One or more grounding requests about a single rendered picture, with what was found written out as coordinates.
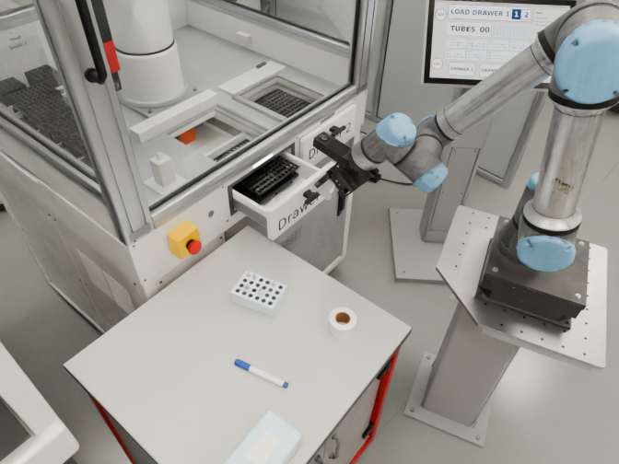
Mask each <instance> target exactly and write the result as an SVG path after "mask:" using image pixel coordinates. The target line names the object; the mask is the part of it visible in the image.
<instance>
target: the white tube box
mask: <svg viewBox="0 0 619 464"><path fill-rule="evenodd" d="M246 272H247V271H246ZM246 272H245V273H244V274H243V275H242V276H241V278H240V279H239V281H238V282H237V284H236V285H235V286H234V288H233V289H232V290H231V292H230V295H231V301H232V302H235V303H237V304H240V305H242V306H244V307H248V308H250V309H253V310H255V311H258V312H261V313H263V314H265V315H267V316H270V317H272V318H273V317H274V315H275V313H276V312H277V310H278V309H279V308H280V306H281V305H282V303H283V301H284V300H285V298H286V296H287V285H285V284H281V283H278V282H276V286H275V287H272V281H273V280H271V279H269V278H266V277H263V276H261V275H259V274H257V279H256V280H253V279H252V275H253V274H254V273H252V272H251V277H247V276H246ZM245 284H250V289H249V290H246V288H245ZM260 288H262V290H263V294H262V295H259V294H258V289H260Z"/></svg>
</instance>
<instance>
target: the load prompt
mask: <svg viewBox="0 0 619 464"><path fill-rule="evenodd" d="M532 16H533V7H522V6H481V5H460V4H449V7H448V18H450V19H470V20H491V21H512V22H532Z"/></svg>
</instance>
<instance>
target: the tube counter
mask: <svg viewBox="0 0 619 464"><path fill-rule="evenodd" d="M479 36H490V37H511V38H530V37H531V26H529V25H509V24H488V23H480V25H479Z"/></svg>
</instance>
